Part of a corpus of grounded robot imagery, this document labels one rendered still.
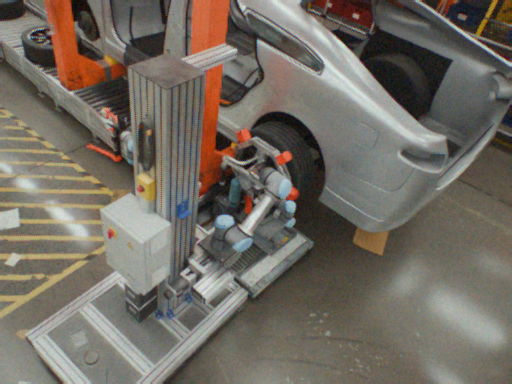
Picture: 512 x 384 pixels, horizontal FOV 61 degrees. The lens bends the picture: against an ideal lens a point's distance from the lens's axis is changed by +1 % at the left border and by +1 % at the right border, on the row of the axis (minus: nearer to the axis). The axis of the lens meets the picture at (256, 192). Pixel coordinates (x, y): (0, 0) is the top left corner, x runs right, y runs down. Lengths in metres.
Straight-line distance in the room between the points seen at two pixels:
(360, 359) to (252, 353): 0.83
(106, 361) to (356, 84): 2.40
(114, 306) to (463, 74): 3.56
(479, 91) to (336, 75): 1.82
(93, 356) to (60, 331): 0.30
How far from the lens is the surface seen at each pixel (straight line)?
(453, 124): 4.63
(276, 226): 3.84
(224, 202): 3.70
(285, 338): 3.47
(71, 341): 3.21
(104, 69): 4.98
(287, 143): 3.20
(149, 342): 3.13
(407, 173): 2.92
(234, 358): 3.33
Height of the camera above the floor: 2.97
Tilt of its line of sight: 42 degrees down
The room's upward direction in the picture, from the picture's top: 11 degrees clockwise
